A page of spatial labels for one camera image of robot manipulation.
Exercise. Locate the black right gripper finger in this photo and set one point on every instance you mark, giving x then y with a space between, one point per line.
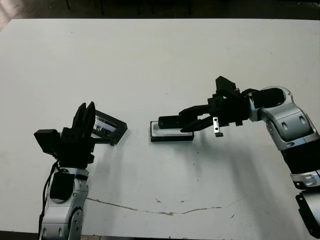
200 124
197 110

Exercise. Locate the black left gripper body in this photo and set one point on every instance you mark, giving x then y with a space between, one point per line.
75 152

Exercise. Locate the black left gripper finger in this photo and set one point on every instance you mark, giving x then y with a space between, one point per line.
80 118
90 120

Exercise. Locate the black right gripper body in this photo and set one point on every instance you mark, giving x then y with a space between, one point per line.
232 110

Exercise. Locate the slim black handheld camera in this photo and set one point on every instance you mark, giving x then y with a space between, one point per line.
170 121

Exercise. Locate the black box lid with window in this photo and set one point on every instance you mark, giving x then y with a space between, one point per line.
120 128

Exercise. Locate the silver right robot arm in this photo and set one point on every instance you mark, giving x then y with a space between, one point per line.
287 120

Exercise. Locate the black box base white insert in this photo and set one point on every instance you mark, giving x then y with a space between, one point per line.
172 138

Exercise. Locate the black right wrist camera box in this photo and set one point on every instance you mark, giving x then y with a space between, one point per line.
225 86

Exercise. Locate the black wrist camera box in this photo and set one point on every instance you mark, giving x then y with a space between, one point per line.
225 86
47 141

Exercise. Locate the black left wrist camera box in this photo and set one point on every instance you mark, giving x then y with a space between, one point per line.
47 141

